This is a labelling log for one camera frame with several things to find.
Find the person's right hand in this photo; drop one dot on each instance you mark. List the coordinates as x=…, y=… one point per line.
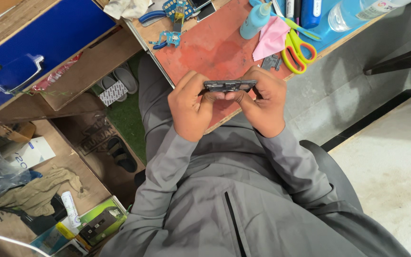
x=266, y=107

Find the person's left hand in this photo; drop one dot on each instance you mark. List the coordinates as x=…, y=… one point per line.
x=187, y=110

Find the dark grey smartphone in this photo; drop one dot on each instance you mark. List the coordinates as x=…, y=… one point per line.
x=230, y=85

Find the small grey phone part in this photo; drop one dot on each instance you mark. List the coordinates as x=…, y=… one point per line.
x=270, y=62

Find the yellow-green orange scissors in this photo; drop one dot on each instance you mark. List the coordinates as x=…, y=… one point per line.
x=288, y=60

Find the green grass mat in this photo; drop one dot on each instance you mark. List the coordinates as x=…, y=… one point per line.
x=128, y=121

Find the red work mat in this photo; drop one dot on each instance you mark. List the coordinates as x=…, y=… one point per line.
x=209, y=46

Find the pink cloth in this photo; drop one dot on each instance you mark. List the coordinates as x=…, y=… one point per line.
x=271, y=39

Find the grey slipper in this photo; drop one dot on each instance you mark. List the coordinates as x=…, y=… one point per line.
x=126, y=79
x=106, y=82

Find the small blue circuit board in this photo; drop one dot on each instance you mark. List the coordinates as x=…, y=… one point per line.
x=171, y=37

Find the white patterned box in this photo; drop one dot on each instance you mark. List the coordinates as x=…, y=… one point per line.
x=112, y=93

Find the black sandal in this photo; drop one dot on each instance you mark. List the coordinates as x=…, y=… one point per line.
x=121, y=155

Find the light blue squeeze bottle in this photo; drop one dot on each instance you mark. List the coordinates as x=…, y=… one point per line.
x=252, y=23

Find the yellow flex part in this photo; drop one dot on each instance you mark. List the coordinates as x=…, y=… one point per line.
x=178, y=19

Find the blue work mat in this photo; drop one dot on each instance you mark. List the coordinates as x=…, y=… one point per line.
x=328, y=35

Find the person's grey clothing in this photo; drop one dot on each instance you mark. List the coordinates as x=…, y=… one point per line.
x=234, y=200

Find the black chair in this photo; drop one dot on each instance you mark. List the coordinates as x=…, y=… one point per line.
x=337, y=175

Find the black phone piece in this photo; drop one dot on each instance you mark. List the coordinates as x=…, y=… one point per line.
x=206, y=12

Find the printed brown cardboard sheet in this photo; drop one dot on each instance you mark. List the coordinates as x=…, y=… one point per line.
x=91, y=139

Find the white pen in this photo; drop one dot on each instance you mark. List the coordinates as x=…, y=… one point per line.
x=290, y=9

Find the black pen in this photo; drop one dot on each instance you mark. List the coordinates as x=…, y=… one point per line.
x=297, y=10

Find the blue cylindrical tool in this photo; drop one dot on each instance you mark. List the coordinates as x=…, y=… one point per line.
x=310, y=14

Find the wooden desk cabinet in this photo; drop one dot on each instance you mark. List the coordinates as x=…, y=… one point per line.
x=91, y=67

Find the white crumpled cloth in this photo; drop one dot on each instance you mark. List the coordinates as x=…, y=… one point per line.
x=125, y=8

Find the clear plastic bottle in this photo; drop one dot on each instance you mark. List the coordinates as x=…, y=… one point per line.
x=348, y=14

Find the red plastic packet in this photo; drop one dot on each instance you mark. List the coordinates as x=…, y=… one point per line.
x=54, y=75

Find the green box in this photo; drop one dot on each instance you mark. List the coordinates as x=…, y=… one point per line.
x=102, y=219

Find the dark furniture leg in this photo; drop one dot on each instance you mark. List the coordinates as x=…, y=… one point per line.
x=405, y=53

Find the white tube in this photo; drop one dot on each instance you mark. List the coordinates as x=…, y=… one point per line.
x=71, y=210

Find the white phone box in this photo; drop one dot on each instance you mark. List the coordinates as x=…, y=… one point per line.
x=34, y=153

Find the blue drawer front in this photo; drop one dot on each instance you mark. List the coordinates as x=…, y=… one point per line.
x=48, y=32

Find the small brown cardboard box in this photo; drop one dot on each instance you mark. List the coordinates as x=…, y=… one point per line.
x=20, y=132

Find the yellow small item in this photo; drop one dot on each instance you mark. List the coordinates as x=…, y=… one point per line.
x=65, y=231

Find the beige crumpled cloth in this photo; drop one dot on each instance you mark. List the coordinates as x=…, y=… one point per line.
x=37, y=194

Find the teal printed box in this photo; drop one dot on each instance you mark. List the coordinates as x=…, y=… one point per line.
x=48, y=242

